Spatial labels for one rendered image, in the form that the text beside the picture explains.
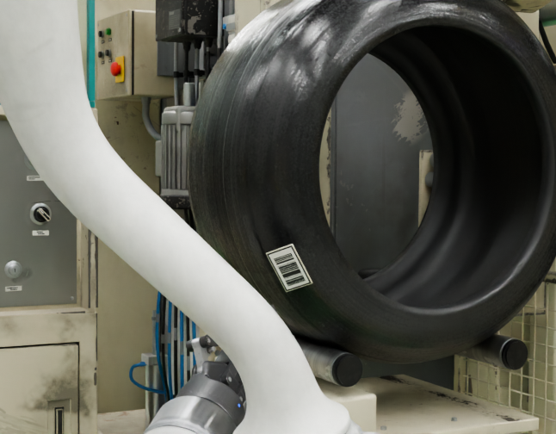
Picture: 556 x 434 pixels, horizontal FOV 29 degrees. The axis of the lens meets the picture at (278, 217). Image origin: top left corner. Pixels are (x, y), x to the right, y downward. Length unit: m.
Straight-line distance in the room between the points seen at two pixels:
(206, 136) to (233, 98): 0.08
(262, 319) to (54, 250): 1.18
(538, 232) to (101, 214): 0.85
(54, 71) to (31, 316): 1.14
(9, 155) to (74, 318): 0.32
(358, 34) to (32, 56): 0.64
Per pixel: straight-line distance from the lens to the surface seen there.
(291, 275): 1.40
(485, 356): 1.63
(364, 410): 1.47
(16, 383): 1.99
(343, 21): 1.42
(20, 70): 0.88
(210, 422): 1.05
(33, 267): 2.02
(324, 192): 1.82
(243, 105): 1.41
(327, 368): 1.45
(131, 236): 0.88
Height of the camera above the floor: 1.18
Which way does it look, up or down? 3 degrees down
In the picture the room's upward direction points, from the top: straight up
